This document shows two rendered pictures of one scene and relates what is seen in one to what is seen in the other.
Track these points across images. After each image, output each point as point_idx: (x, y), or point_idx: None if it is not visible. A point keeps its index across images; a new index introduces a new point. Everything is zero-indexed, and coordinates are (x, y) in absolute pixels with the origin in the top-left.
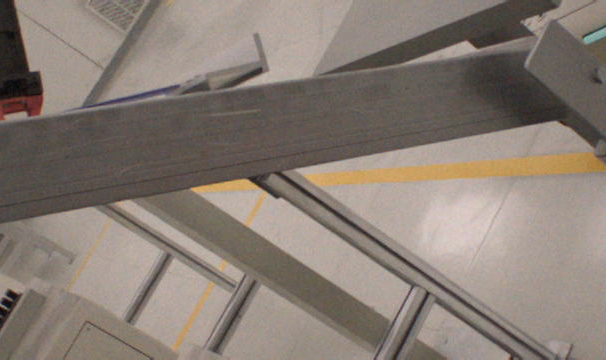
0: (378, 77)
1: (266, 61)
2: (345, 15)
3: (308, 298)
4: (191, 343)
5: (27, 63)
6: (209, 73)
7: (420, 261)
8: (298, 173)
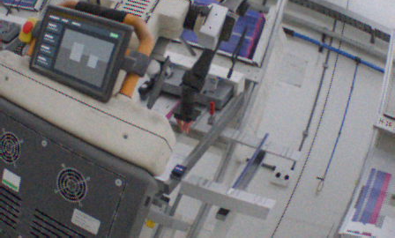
0: None
1: (179, 189)
2: (181, 220)
3: None
4: (179, 214)
5: (181, 110)
6: (190, 174)
7: None
8: (160, 211)
